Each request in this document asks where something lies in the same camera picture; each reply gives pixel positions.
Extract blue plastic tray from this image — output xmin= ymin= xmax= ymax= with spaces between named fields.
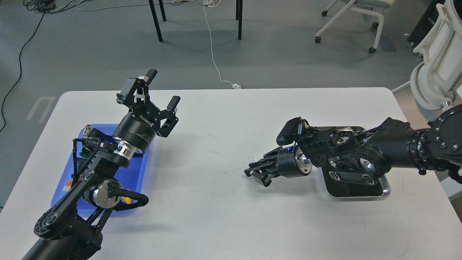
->
xmin=51 ymin=124 xmax=150 ymax=215

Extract green button black switch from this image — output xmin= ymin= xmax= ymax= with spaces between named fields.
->
xmin=79 ymin=148 xmax=92 ymax=159

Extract white rolling chair base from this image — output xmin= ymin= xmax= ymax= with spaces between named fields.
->
xmin=315 ymin=0 xmax=392 ymax=53

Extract silver metal connector plug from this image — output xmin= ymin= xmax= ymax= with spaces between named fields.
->
xmin=82 ymin=125 xmax=91 ymax=139

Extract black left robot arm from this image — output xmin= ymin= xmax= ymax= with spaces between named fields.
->
xmin=23 ymin=69 xmax=180 ymax=260

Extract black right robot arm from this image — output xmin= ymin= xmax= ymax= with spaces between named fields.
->
xmin=244 ymin=105 xmax=462 ymax=187

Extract yellow push button switch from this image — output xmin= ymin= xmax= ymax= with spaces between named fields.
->
xmin=121 ymin=196 xmax=133 ymax=205

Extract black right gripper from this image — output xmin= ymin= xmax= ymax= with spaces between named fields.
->
xmin=244 ymin=146 xmax=313 ymax=187

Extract white office chair right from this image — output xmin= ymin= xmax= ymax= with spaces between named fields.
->
xmin=392 ymin=0 xmax=462 ymax=111

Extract black table legs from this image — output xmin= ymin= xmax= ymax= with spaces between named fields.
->
xmin=148 ymin=0 xmax=244 ymax=42

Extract green push button orange base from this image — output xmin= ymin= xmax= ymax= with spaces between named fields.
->
xmin=62 ymin=173 xmax=74 ymax=192

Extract silver metal tray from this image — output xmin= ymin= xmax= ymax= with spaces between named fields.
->
xmin=310 ymin=126 xmax=391 ymax=198

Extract black floor cable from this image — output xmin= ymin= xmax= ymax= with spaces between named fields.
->
xmin=0 ymin=0 xmax=58 ymax=133

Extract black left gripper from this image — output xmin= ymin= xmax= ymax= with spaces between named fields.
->
xmin=112 ymin=69 xmax=180 ymax=150

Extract white cable with plug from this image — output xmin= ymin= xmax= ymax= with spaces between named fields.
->
xmin=203 ymin=0 xmax=241 ymax=89

